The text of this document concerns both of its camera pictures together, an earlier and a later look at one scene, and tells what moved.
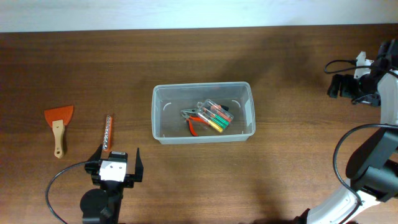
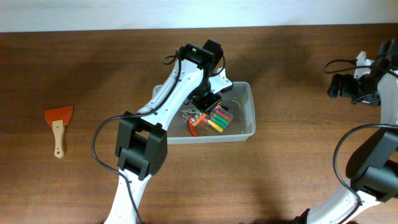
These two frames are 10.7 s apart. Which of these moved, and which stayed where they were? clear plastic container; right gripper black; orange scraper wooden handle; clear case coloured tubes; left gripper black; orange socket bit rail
Moved: orange socket bit rail; left gripper black
Stayed: clear plastic container; right gripper black; clear case coloured tubes; orange scraper wooden handle
